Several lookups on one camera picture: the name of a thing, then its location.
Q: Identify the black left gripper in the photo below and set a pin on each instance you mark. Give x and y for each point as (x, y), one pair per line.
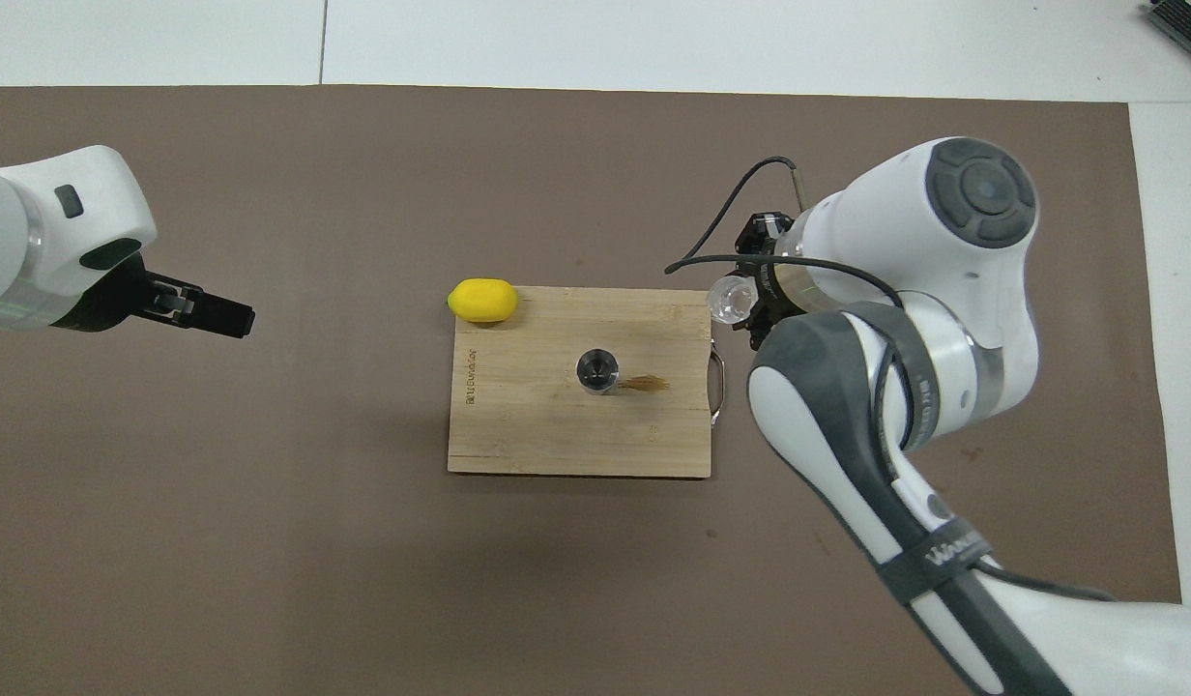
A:
(127, 300)

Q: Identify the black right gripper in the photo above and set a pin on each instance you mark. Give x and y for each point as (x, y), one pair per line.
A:
(769, 261)

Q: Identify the clear plastic cup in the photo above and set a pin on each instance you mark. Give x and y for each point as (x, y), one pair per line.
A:
(731, 299)

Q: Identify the metal double jigger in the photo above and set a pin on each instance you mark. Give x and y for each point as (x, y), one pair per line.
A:
(596, 371)

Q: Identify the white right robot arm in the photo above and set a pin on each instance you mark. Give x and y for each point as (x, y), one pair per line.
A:
(895, 213)

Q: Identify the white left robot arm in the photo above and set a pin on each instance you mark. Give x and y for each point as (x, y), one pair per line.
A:
(35, 251)

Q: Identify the wooden cutting board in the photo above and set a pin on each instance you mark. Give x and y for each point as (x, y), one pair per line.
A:
(528, 425)

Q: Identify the yellow lemon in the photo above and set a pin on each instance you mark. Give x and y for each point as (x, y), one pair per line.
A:
(482, 300)

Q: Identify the brown table mat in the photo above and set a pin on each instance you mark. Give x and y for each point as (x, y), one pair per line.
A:
(363, 580)

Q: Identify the dark grey laptop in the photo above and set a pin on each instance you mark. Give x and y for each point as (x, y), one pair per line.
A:
(1185, 19)

